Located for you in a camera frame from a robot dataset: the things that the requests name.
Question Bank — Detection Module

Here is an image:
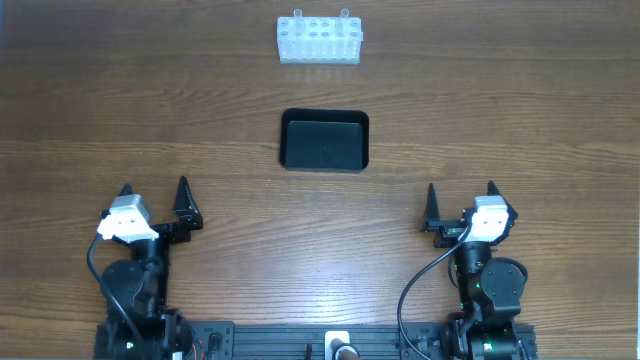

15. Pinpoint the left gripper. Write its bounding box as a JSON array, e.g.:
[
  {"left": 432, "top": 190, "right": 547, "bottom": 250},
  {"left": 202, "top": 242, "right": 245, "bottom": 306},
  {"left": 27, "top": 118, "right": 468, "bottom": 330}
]
[{"left": 117, "top": 175, "right": 205, "bottom": 246}]

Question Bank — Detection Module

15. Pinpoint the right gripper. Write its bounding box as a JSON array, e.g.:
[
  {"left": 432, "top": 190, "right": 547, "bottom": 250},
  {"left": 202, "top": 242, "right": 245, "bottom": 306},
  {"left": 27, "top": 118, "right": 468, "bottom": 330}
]
[{"left": 421, "top": 180, "right": 519, "bottom": 249}]

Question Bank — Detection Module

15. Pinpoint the black tray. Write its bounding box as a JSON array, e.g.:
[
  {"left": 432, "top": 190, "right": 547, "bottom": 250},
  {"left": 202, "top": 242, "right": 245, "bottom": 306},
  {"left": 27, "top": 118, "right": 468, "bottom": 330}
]
[{"left": 278, "top": 107, "right": 371, "bottom": 174}]

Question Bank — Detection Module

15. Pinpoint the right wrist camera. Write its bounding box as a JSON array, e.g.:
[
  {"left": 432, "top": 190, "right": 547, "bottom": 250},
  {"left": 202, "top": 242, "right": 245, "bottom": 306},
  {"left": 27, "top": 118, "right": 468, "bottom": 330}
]
[{"left": 467, "top": 195, "right": 511, "bottom": 244}]

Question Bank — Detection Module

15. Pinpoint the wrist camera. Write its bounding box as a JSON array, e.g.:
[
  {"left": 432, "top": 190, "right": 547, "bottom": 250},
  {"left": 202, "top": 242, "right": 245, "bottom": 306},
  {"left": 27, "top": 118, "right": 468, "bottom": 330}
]
[
  {"left": 96, "top": 193, "right": 160, "bottom": 245},
  {"left": 467, "top": 195, "right": 511, "bottom": 244}
]

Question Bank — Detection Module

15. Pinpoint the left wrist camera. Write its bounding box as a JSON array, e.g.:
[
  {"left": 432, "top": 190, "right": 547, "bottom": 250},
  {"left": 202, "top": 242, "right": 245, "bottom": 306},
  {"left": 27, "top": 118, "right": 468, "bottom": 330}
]
[{"left": 96, "top": 193, "right": 160, "bottom": 245}]

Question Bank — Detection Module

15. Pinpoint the mounting rail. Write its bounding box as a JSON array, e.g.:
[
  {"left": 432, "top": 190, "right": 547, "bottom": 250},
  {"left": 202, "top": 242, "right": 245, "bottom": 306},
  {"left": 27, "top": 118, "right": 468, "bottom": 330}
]
[{"left": 94, "top": 319, "right": 539, "bottom": 360}]

